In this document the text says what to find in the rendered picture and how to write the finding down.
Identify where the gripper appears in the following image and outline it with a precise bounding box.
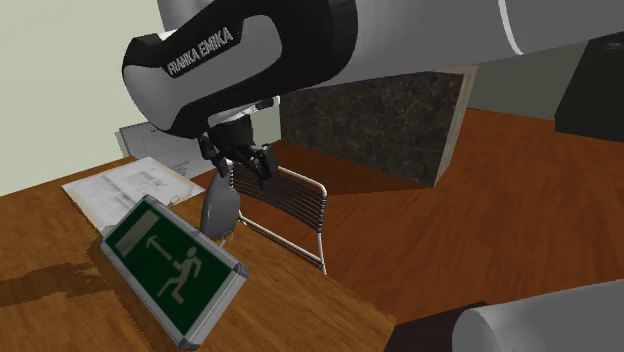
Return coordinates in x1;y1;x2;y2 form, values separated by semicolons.
197;118;280;182

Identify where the grey tapered bottle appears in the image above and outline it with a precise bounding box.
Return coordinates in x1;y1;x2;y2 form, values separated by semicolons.
199;172;242;241

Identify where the white board with drawing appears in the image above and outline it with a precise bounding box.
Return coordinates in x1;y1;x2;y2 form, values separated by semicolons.
116;121;216;181

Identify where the white printed paper sheet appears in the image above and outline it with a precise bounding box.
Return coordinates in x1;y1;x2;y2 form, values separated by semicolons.
61;156;206;236

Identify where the green exit sign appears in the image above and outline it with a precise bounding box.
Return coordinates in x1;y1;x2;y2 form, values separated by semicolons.
99;194;250;352

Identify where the dark marble block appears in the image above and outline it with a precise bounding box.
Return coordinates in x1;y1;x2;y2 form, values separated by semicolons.
279;65;479;188

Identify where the wooden table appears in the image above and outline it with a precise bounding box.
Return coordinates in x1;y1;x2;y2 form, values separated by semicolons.
0;155;398;352

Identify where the black box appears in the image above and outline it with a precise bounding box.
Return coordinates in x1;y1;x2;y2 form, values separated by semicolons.
554;32;624;144

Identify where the metal chair with black cords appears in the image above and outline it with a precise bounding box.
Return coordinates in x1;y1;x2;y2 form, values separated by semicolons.
227;162;329;276

